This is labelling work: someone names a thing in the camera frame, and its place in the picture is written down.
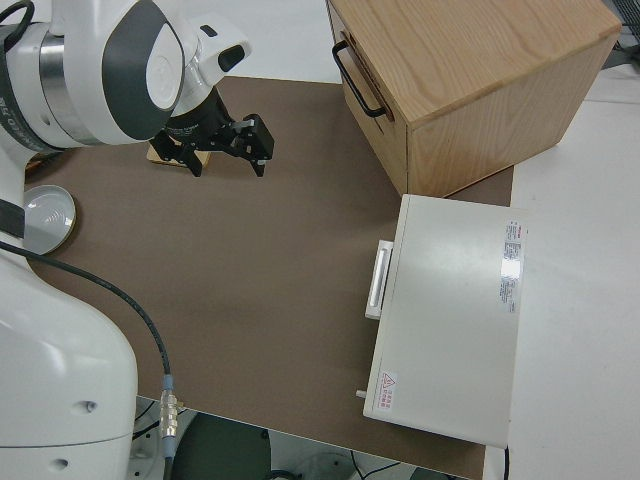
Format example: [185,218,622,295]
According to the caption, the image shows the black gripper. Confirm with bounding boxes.
[152,91,276,178]

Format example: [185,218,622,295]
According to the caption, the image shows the gray plate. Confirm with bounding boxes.
[23,184,77,255]

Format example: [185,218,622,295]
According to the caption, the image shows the wooden mug stand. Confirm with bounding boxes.
[146,143,210,170]

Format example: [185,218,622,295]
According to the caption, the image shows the brown table mat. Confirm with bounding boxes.
[24,74,516,480]

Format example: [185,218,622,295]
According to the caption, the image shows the wooden drawer box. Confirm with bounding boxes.
[324,0,623,199]

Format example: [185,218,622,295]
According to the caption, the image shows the white toaster oven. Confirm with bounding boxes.
[353,193,530,449]

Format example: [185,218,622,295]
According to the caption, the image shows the black drawer handle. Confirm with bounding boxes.
[331,40,395,121]

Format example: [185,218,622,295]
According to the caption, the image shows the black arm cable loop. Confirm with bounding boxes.
[0,0,37,57]

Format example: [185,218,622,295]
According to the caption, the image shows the black cable with metal connector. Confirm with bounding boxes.
[0,239,187,480]

